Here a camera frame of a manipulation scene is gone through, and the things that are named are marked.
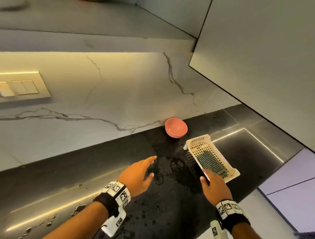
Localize lavender drawer front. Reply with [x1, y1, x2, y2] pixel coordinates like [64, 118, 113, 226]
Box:
[266, 177, 315, 233]
[258, 148, 315, 195]

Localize white plastic perforated basket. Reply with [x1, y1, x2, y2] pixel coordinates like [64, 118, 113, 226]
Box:
[183, 134, 241, 183]

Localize white wall switch panel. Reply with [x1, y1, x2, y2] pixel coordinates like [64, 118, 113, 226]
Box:
[0, 71, 51, 103]

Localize person's right hand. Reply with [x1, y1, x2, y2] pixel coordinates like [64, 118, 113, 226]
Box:
[200, 169, 233, 205]

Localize person's left hand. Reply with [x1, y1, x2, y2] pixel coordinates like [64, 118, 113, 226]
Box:
[117, 156, 157, 197]

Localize person's right forearm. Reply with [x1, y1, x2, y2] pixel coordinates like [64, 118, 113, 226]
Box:
[231, 221, 262, 239]

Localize pink bowl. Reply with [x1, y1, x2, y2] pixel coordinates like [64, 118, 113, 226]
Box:
[165, 118, 188, 139]

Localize white marker wrist tracker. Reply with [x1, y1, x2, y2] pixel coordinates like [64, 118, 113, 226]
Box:
[210, 199, 251, 239]
[94, 181, 131, 238]

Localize grey upper cabinet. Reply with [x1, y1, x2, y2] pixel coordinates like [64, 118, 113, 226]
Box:
[136, 0, 212, 39]

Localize grey upper cabinet door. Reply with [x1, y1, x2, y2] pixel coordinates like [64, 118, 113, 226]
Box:
[189, 0, 315, 152]

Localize person's left forearm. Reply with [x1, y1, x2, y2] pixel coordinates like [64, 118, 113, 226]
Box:
[43, 202, 109, 239]

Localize green checkered cloth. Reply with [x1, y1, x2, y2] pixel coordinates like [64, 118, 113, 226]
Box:
[198, 150, 229, 178]

